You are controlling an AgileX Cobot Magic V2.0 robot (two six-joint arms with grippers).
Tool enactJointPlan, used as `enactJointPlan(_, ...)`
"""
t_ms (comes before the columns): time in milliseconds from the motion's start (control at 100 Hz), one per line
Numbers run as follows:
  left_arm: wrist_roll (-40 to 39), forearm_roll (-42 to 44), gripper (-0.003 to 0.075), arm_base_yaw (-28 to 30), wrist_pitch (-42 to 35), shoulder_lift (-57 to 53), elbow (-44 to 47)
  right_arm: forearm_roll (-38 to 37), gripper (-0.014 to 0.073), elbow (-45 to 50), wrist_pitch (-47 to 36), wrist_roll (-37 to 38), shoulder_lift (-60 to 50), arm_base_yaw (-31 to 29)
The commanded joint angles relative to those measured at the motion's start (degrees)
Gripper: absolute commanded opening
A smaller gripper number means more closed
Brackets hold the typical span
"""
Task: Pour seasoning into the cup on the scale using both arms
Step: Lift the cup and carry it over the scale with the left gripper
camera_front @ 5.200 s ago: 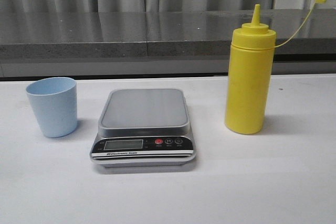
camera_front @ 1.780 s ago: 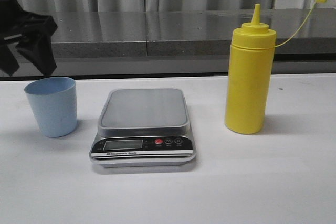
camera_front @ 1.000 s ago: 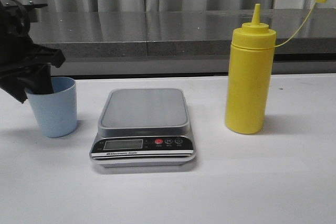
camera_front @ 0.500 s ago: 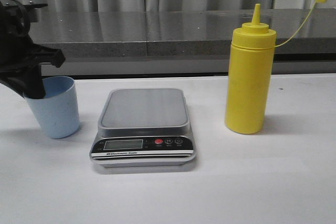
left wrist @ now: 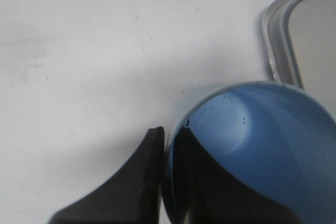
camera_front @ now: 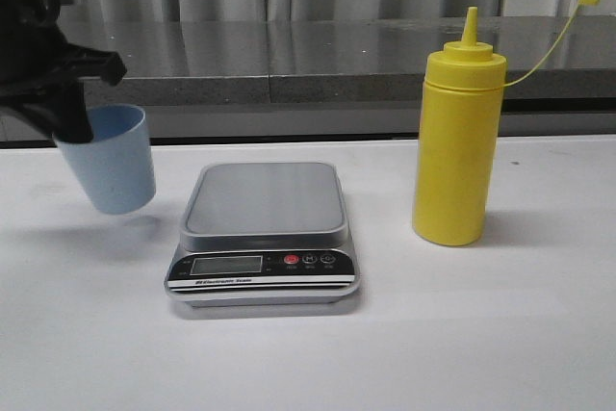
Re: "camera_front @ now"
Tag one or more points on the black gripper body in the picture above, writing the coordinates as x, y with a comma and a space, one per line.
34, 51

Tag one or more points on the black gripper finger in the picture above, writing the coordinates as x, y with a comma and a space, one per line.
56, 111
103, 64

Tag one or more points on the light blue plastic cup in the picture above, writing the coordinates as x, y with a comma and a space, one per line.
115, 168

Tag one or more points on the yellow squeeze bottle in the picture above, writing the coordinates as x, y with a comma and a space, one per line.
464, 83

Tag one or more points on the silver electronic kitchen scale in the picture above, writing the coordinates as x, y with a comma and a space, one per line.
262, 234

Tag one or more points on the grey stone counter ledge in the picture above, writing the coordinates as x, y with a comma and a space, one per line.
249, 63

